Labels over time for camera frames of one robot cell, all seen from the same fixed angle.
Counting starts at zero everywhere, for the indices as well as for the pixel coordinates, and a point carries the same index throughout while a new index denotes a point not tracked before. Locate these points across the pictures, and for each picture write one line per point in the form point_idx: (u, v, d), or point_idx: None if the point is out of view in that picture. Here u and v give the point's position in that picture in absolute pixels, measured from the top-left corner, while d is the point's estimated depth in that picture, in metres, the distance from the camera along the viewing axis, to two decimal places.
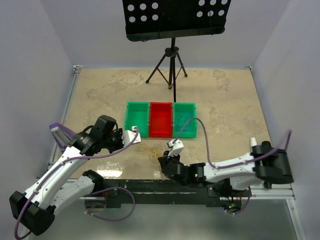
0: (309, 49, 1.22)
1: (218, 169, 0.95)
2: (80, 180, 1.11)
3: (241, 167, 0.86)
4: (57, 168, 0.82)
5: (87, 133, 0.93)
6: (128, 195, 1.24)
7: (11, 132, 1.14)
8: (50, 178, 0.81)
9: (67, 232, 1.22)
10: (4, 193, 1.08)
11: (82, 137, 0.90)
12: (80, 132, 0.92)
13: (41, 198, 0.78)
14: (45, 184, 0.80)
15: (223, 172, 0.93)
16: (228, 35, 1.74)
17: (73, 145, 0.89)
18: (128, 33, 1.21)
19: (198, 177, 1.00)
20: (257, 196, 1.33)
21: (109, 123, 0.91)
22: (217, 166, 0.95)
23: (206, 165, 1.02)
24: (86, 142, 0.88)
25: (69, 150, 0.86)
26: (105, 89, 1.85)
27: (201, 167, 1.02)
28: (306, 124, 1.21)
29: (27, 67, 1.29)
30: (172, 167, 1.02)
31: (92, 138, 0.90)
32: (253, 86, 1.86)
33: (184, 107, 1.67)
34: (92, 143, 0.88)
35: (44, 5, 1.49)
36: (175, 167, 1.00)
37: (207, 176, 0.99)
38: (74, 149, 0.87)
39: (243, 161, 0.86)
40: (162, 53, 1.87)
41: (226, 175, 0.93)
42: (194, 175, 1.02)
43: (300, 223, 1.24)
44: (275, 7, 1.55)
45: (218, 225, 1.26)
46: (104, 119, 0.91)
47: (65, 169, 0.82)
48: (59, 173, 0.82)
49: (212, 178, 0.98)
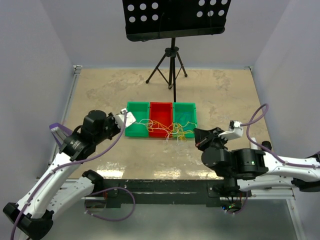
0: (309, 49, 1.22)
1: (284, 165, 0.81)
2: (79, 182, 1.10)
3: (309, 171, 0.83)
4: (47, 177, 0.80)
5: (76, 136, 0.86)
6: (128, 195, 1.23)
7: (11, 132, 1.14)
8: (41, 188, 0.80)
9: (67, 232, 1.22)
10: (4, 192, 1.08)
11: (72, 142, 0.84)
12: (69, 136, 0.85)
13: (33, 209, 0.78)
14: (37, 195, 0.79)
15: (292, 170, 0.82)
16: (228, 35, 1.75)
17: (64, 150, 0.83)
18: (128, 33, 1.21)
19: (247, 166, 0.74)
20: (256, 196, 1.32)
21: (97, 121, 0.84)
22: (286, 162, 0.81)
23: (267, 156, 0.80)
24: (76, 147, 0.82)
25: (58, 157, 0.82)
26: (105, 89, 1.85)
27: (249, 152, 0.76)
28: (307, 124, 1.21)
29: (27, 67, 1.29)
30: (212, 152, 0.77)
31: (83, 141, 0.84)
32: (253, 86, 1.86)
33: (184, 107, 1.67)
34: (84, 147, 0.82)
35: (43, 5, 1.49)
36: (218, 152, 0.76)
37: (269, 168, 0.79)
38: (65, 155, 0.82)
39: (314, 166, 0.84)
40: (162, 53, 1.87)
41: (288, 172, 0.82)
42: (251, 161, 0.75)
43: (299, 223, 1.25)
44: (275, 7, 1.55)
45: (218, 225, 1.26)
46: (90, 119, 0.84)
47: (56, 177, 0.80)
48: (50, 183, 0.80)
49: (274, 172, 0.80)
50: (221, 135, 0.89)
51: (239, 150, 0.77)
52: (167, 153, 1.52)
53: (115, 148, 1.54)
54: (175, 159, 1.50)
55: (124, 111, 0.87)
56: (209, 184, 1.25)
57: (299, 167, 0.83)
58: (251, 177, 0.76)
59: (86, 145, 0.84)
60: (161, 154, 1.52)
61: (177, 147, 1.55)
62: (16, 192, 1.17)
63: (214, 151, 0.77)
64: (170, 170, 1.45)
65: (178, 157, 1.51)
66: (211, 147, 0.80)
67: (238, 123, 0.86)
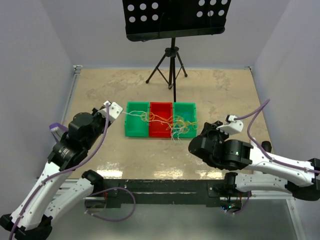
0: (309, 49, 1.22)
1: (271, 161, 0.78)
2: (78, 183, 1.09)
3: (299, 173, 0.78)
4: (38, 189, 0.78)
5: (64, 142, 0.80)
6: (128, 195, 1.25)
7: (11, 132, 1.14)
8: (32, 200, 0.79)
9: (67, 232, 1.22)
10: (4, 192, 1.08)
11: (60, 150, 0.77)
12: (57, 143, 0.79)
13: (26, 221, 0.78)
14: (28, 207, 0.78)
15: (279, 169, 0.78)
16: (228, 35, 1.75)
17: (53, 160, 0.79)
18: (128, 33, 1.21)
19: (232, 156, 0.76)
20: (256, 196, 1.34)
21: (82, 127, 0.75)
22: (273, 159, 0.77)
23: (253, 150, 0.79)
24: (65, 156, 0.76)
25: (48, 167, 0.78)
26: (105, 89, 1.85)
27: (238, 143, 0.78)
28: (307, 124, 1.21)
29: (27, 67, 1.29)
30: (196, 140, 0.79)
31: (71, 148, 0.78)
32: (253, 86, 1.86)
33: (184, 107, 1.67)
34: (73, 155, 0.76)
35: (43, 5, 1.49)
36: (201, 139, 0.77)
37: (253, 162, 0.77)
38: (53, 165, 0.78)
39: (306, 168, 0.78)
40: (162, 53, 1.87)
41: (273, 170, 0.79)
42: (236, 151, 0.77)
43: (299, 223, 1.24)
44: (275, 7, 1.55)
45: (218, 225, 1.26)
46: (75, 126, 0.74)
47: (46, 189, 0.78)
48: (40, 195, 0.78)
49: (258, 167, 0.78)
50: (220, 129, 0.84)
51: (227, 142, 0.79)
52: (167, 153, 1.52)
53: (115, 148, 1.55)
54: (175, 159, 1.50)
55: (106, 104, 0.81)
56: (209, 183, 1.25)
57: (288, 167, 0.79)
58: (234, 167, 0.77)
59: (75, 152, 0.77)
60: (161, 154, 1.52)
61: (177, 147, 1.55)
62: (16, 192, 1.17)
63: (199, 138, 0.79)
64: (170, 170, 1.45)
65: (178, 157, 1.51)
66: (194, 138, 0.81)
67: (232, 117, 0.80)
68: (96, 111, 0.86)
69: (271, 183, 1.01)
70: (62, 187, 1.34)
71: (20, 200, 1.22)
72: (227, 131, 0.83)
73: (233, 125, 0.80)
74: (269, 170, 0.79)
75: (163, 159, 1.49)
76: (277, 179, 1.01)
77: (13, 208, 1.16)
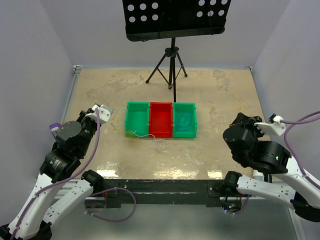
0: (309, 49, 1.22)
1: (303, 177, 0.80)
2: (77, 185, 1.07)
3: None
4: (32, 201, 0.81)
5: (56, 152, 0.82)
6: (128, 195, 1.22)
7: (11, 132, 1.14)
8: (27, 212, 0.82)
9: (67, 232, 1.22)
10: (4, 192, 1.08)
11: (52, 161, 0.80)
12: (48, 153, 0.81)
13: (23, 232, 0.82)
14: (24, 219, 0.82)
15: (306, 185, 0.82)
16: (228, 35, 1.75)
17: (45, 172, 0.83)
18: (128, 33, 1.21)
19: (267, 157, 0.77)
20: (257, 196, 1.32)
21: (71, 139, 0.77)
22: (306, 176, 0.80)
23: (291, 159, 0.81)
24: (57, 167, 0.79)
25: (41, 179, 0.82)
26: (105, 89, 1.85)
27: (276, 146, 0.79)
28: (306, 124, 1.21)
29: (27, 67, 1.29)
30: (236, 131, 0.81)
31: (63, 159, 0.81)
32: (253, 86, 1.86)
33: (184, 107, 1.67)
34: (65, 166, 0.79)
35: (43, 5, 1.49)
36: (243, 132, 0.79)
37: (288, 171, 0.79)
38: (45, 177, 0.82)
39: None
40: (162, 53, 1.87)
41: (301, 185, 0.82)
42: (276, 156, 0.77)
43: (300, 223, 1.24)
44: (275, 7, 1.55)
45: (218, 225, 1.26)
46: (64, 138, 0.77)
47: (40, 201, 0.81)
48: (35, 208, 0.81)
49: (290, 177, 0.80)
50: (258, 126, 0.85)
51: (266, 143, 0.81)
52: (167, 153, 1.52)
53: (116, 148, 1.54)
54: (175, 159, 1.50)
55: (96, 109, 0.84)
56: (209, 184, 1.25)
57: (314, 188, 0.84)
58: (268, 170, 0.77)
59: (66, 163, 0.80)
60: (161, 154, 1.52)
61: (177, 147, 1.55)
62: (16, 192, 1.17)
63: (239, 131, 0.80)
64: (170, 170, 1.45)
65: (178, 157, 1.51)
66: (232, 129, 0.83)
67: (278, 119, 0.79)
68: (83, 114, 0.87)
69: (277, 194, 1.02)
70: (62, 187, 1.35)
71: (20, 200, 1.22)
72: (265, 129, 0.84)
73: (276, 127, 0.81)
74: (298, 184, 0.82)
75: (163, 159, 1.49)
76: (285, 192, 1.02)
77: (13, 208, 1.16)
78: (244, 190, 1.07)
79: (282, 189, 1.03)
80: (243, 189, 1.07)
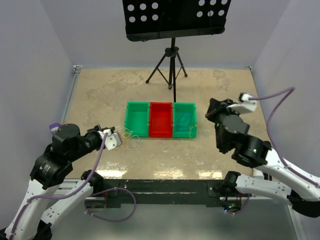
0: (309, 48, 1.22)
1: (286, 168, 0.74)
2: (77, 186, 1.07)
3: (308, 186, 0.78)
4: (24, 207, 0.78)
5: (47, 155, 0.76)
6: (128, 195, 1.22)
7: (11, 132, 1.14)
8: (21, 218, 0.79)
9: (67, 232, 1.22)
10: (4, 193, 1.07)
11: (41, 167, 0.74)
12: (39, 157, 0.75)
13: (19, 237, 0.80)
14: (19, 225, 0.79)
15: (290, 177, 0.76)
16: (228, 35, 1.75)
17: (35, 177, 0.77)
18: (128, 33, 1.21)
19: (252, 151, 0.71)
20: (257, 196, 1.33)
21: (68, 140, 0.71)
22: (289, 167, 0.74)
23: (271, 152, 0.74)
24: (47, 172, 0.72)
25: (32, 185, 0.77)
26: (105, 89, 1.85)
27: (257, 140, 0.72)
28: (306, 124, 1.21)
29: (27, 67, 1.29)
30: (233, 121, 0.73)
31: (55, 164, 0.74)
32: (253, 86, 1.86)
33: (184, 107, 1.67)
34: (56, 170, 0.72)
35: (43, 5, 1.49)
36: (241, 125, 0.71)
37: (268, 163, 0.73)
38: (36, 184, 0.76)
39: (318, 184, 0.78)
40: (162, 53, 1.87)
41: (286, 178, 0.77)
42: (254, 149, 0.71)
43: (299, 223, 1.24)
44: (275, 7, 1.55)
45: (218, 225, 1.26)
46: (59, 139, 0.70)
47: (33, 208, 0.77)
48: (28, 214, 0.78)
49: (272, 170, 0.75)
50: (231, 108, 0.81)
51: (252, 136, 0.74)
52: (167, 153, 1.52)
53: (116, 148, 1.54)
54: (175, 159, 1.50)
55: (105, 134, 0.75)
56: (209, 184, 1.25)
57: (301, 178, 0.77)
58: (247, 164, 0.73)
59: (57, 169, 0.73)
60: (161, 154, 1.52)
61: (177, 147, 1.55)
62: (16, 192, 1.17)
63: (233, 121, 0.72)
64: (170, 170, 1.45)
65: (178, 157, 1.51)
66: (230, 118, 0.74)
67: (249, 96, 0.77)
68: (97, 129, 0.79)
69: (274, 191, 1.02)
70: (62, 187, 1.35)
71: (20, 200, 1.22)
72: (237, 110, 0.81)
73: (248, 106, 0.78)
74: (282, 176, 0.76)
75: (164, 160, 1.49)
76: (281, 188, 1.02)
77: (12, 208, 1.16)
78: (243, 189, 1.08)
79: (278, 186, 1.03)
80: (241, 188, 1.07)
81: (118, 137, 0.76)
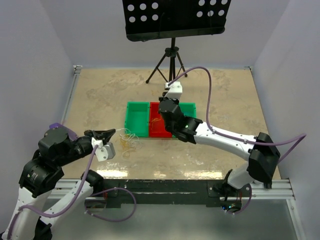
0: (309, 48, 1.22)
1: (214, 133, 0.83)
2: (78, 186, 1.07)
3: (238, 144, 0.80)
4: (17, 215, 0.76)
5: (36, 162, 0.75)
6: (128, 195, 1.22)
7: (11, 132, 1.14)
8: (15, 225, 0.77)
9: (67, 232, 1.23)
10: (4, 194, 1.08)
11: (29, 174, 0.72)
12: (27, 164, 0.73)
13: None
14: (14, 231, 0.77)
15: (218, 138, 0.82)
16: (229, 35, 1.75)
17: (25, 185, 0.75)
18: (128, 33, 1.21)
19: (187, 129, 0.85)
20: (257, 196, 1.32)
21: (55, 146, 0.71)
22: (215, 130, 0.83)
23: (202, 125, 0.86)
24: (35, 179, 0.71)
25: (21, 193, 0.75)
26: (105, 89, 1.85)
27: (194, 120, 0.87)
28: (306, 124, 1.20)
29: (27, 67, 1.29)
30: (168, 104, 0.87)
31: (43, 171, 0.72)
32: (253, 86, 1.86)
33: (184, 106, 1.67)
34: (45, 177, 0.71)
35: (43, 5, 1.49)
36: (173, 106, 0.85)
37: (197, 133, 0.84)
38: (26, 191, 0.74)
39: (244, 139, 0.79)
40: (162, 53, 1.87)
41: (217, 142, 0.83)
42: (186, 125, 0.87)
43: (299, 223, 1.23)
44: (274, 7, 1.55)
45: (218, 225, 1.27)
46: (46, 145, 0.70)
47: (25, 215, 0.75)
48: (22, 221, 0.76)
49: (200, 137, 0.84)
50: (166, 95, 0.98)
51: (189, 117, 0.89)
52: (167, 153, 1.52)
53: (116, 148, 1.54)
54: (175, 159, 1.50)
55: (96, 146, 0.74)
56: (209, 183, 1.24)
57: (229, 139, 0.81)
58: (185, 140, 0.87)
59: (46, 176, 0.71)
60: (161, 154, 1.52)
61: (177, 147, 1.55)
62: (16, 193, 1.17)
63: (168, 104, 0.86)
64: (170, 170, 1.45)
65: (178, 157, 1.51)
66: (165, 102, 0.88)
67: (167, 84, 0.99)
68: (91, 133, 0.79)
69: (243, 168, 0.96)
70: (62, 187, 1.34)
71: None
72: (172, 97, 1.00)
73: (172, 89, 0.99)
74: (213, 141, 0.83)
75: (163, 160, 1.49)
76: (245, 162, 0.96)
77: (13, 208, 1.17)
78: (231, 180, 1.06)
79: None
80: (231, 182, 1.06)
81: (109, 149, 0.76)
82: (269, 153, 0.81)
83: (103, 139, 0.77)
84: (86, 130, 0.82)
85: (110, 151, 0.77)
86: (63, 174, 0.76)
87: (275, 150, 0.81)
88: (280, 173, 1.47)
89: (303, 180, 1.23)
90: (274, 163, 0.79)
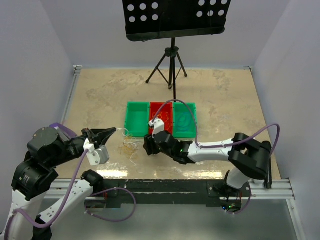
0: (309, 47, 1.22)
1: (201, 148, 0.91)
2: (77, 186, 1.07)
3: (220, 149, 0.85)
4: (11, 219, 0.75)
5: (28, 164, 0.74)
6: (128, 195, 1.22)
7: (11, 131, 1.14)
8: (11, 228, 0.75)
9: (67, 232, 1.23)
10: (3, 194, 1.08)
11: (21, 177, 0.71)
12: (19, 166, 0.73)
13: None
14: (11, 234, 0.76)
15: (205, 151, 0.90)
16: (229, 35, 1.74)
17: (17, 188, 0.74)
18: (128, 33, 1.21)
19: (182, 152, 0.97)
20: (257, 196, 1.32)
21: (44, 148, 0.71)
22: (200, 145, 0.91)
23: (192, 145, 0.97)
24: (27, 182, 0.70)
25: (15, 195, 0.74)
26: (105, 89, 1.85)
27: (188, 144, 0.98)
28: (306, 124, 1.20)
29: (27, 66, 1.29)
30: (161, 135, 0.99)
31: (35, 173, 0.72)
32: (253, 86, 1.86)
33: (184, 107, 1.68)
34: (38, 179, 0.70)
35: (44, 5, 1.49)
36: (166, 136, 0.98)
37: (189, 153, 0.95)
38: (19, 194, 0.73)
39: (223, 144, 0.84)
40: (162, 53, 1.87)
41: (207, 155, 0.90)
42: (181, 149, 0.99)
43: (299, 223, 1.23)
44: (274, 6, 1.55)
45: (218, 225, 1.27)
46: (36, 147, 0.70)
47: (20, 218, 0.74)
48: (17, 223, 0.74)
49: (193, 155, 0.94)
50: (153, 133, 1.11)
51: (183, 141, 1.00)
52: None
53: (116, 148, 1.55)
54: None
55: (87, 150, 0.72)
56: (209, 183, 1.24)
57: (210, 148, 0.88)
58: (184, 162, 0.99)
59: (38, 179, 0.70)
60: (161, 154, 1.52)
61: None
62: None
63: (162, 134, 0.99)
64: (170, 170, 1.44)
65: None
66: (159, 133, 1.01)
67: (151, 121, 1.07)
68: (85, 134, 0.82)
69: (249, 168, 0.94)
70: (62, 187, 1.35)
71: None
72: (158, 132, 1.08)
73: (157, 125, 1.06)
74: (203, 156, 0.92)
75: (163, 160, 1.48)
76: None
77: None
78: (229, 182, 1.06)
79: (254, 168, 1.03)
80: (232, 185, 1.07)
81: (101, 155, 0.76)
82: (254, 149, 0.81)
83: (96, 142, 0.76)
84: (82, 129, 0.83)
85: (102, 156, 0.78)
86: (57, 175, 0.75)
87: (259, 144, 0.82)
88: (280, 173, 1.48)
89: (303, 179, 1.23)
90: (262, 159, 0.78)
